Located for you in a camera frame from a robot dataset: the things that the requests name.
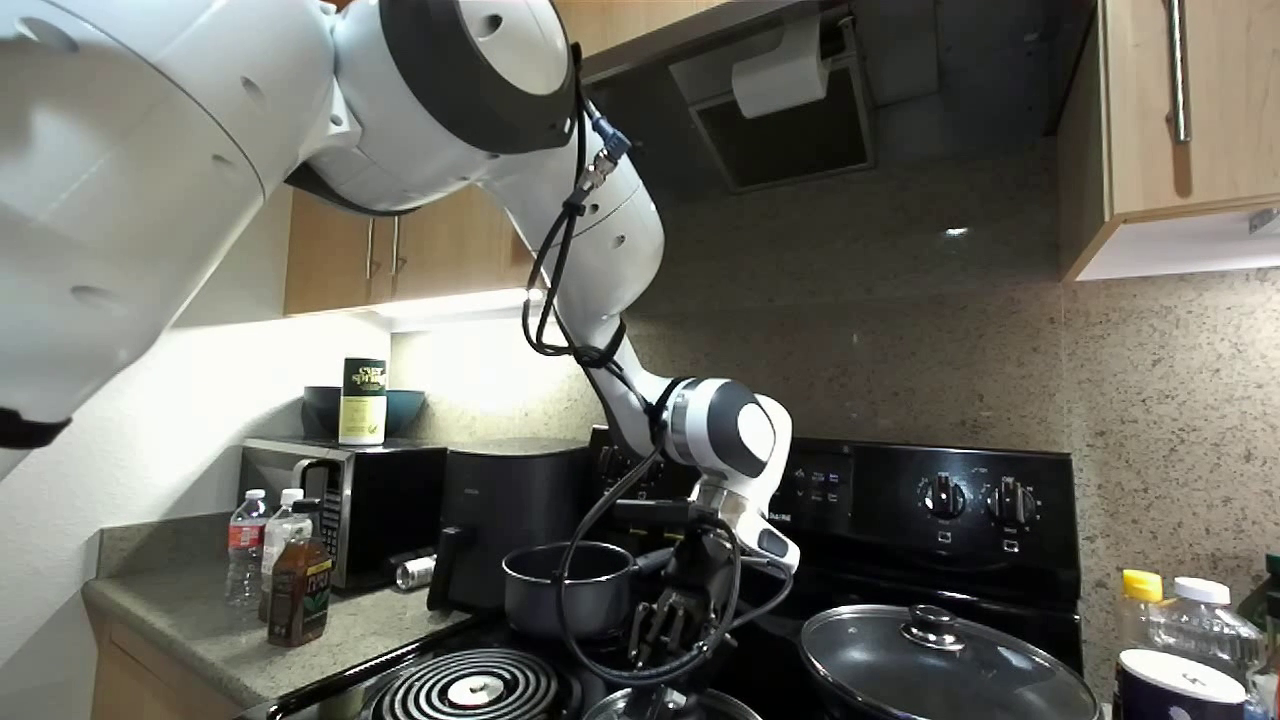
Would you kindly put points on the clear plastic bottle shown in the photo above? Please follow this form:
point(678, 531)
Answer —
point(1205, 625)

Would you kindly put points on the large coil burner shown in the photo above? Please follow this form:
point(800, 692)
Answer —
point(467, 684)

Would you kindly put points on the large black frying pan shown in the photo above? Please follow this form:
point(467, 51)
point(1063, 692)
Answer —
point(1055, 684)

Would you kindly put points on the black air fryer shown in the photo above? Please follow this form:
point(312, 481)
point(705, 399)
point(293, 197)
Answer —
point(513, 521)

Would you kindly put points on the black microwave oven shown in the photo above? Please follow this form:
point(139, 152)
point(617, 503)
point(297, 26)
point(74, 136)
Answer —
point(384, 514)

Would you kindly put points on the white rolled paper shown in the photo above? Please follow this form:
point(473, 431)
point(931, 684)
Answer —
point(781, 73)

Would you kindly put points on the small black pot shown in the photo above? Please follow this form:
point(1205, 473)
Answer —
point(567, 592)

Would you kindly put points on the small glass pot lid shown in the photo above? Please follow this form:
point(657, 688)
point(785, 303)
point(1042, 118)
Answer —
point(667, 706)

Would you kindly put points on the black stove knob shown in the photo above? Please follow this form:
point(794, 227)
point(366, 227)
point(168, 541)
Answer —
point(945, 496)
point(1014, 503)

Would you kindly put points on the dark bowl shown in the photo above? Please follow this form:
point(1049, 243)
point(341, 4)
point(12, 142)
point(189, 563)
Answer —
point(405, 408)

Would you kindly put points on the wooden lower cabinet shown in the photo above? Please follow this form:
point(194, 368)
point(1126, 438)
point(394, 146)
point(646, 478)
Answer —
point(146, 667)

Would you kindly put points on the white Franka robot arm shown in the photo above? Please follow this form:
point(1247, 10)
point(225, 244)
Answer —
point(134, 163)

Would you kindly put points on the clear water bottle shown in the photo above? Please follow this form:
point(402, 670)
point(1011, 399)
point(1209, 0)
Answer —
point(246, 541)
point(286, 525)

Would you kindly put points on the large glass pan lid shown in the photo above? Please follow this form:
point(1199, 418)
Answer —
point(883, 674)

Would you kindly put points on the black range hood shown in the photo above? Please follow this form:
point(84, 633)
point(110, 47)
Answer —
point(962, 81)

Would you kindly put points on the wooden upper cabinet with light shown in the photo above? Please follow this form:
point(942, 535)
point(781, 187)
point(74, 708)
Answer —
point(402, 252)

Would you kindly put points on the under cabinet light strip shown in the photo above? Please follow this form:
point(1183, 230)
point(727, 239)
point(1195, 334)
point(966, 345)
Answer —
point(444, 304)

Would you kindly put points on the black electric stove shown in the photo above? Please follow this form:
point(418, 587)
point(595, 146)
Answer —
point(883, 574)

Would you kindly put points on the dark mug with white rim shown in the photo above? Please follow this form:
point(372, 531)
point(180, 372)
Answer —
point(1183, 684)

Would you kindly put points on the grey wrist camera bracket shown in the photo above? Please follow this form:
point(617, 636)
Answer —
point(779, 548)

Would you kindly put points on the yellow capped bottle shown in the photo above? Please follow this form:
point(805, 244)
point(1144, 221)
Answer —
point(1141, 604)

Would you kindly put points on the dark capped brown bottle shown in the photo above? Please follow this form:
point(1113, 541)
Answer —
point(301, 602)

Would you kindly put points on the small metallic bottle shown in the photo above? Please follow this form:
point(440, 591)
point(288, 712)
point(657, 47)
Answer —
point(414, 569)

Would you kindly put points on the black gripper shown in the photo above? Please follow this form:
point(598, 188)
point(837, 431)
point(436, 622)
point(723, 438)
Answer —
point(702, 563)

